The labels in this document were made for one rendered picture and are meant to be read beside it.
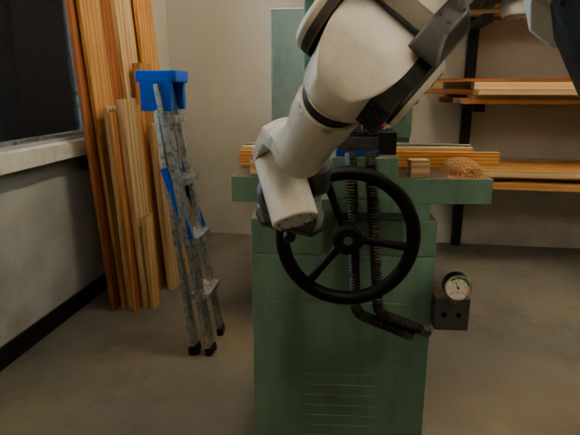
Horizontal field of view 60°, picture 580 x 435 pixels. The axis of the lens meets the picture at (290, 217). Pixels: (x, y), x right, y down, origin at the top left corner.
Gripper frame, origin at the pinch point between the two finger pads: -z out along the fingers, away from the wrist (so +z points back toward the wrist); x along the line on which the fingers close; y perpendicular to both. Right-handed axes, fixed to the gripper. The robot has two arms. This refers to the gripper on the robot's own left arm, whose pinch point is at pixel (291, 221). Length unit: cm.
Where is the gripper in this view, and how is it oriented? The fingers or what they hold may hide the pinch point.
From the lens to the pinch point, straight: 92.7
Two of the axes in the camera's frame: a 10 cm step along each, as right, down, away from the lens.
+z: -0.5, -2.6, -9.6
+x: 9.7, 2.1, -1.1
